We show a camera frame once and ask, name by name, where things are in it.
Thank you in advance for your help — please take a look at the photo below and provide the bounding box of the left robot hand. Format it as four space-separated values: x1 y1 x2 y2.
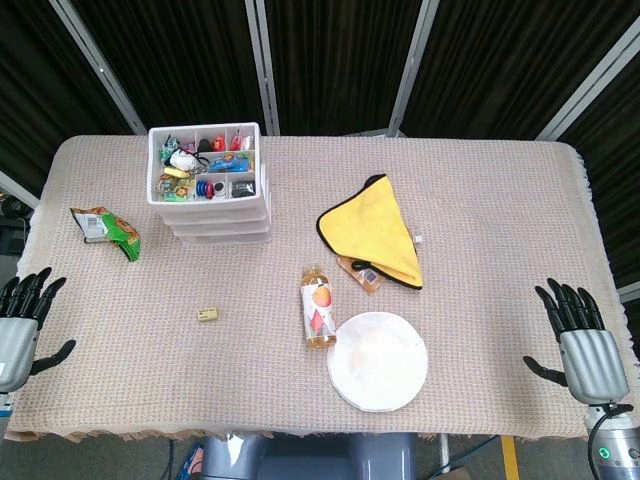
0 266 77 394

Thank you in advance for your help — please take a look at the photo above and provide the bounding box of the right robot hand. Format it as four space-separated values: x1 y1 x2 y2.
522 277 631 404

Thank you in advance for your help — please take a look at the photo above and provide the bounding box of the white drawer organizer box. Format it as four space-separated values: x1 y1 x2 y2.
146 121 274 246

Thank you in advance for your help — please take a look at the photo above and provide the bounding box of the translucent plastic drawer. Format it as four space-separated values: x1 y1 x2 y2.
177 229 274 246
157 201 271 222
167 217 273 235

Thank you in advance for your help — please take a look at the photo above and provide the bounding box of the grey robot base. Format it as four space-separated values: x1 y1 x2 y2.
199 432 419 480

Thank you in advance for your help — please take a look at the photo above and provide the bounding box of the black equipment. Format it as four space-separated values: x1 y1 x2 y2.
0 197 32 256

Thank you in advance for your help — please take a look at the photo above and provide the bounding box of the yellow floor tape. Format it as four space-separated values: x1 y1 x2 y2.
501 434 519 480

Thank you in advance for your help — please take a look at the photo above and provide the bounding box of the green snack bag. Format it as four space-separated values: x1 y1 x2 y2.
68 205 143 264

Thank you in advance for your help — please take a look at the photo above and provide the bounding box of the blue printed package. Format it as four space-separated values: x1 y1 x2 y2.
179 442 206 480

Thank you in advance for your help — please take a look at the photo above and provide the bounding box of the white paper plate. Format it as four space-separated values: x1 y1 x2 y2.
325 311 430 414

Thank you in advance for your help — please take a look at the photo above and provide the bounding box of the green lion print packet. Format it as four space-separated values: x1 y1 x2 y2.
158 175 194 201

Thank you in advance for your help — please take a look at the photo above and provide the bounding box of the beige woven tablecloth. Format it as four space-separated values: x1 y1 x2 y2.
0 133 629 444

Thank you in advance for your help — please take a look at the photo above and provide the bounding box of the orange plastic packet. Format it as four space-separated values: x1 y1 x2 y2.
336 254 385 296

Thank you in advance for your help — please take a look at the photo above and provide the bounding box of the small green packet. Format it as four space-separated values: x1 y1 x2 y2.
158 134 181 164

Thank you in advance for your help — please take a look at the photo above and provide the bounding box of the yellow cloth with black trim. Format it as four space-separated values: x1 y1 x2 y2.
315 172 425 290

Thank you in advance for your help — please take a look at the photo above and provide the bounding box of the black pleated curtain panel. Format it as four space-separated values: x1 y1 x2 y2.
402 0 640 139
262 0 426 135
0 0 136 196
69 0 266 135

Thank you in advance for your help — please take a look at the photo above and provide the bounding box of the juice bottle with fruit label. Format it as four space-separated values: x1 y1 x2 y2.
299 265 338 349

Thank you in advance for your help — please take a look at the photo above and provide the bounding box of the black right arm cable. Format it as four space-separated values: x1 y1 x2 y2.
585 402 634 480

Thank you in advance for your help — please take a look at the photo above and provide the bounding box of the grey aluminium partition post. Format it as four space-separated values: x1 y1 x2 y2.
387 0 441 137
0 169 41 209
534 27 640 142
49 0 147 135
244 0 280 136

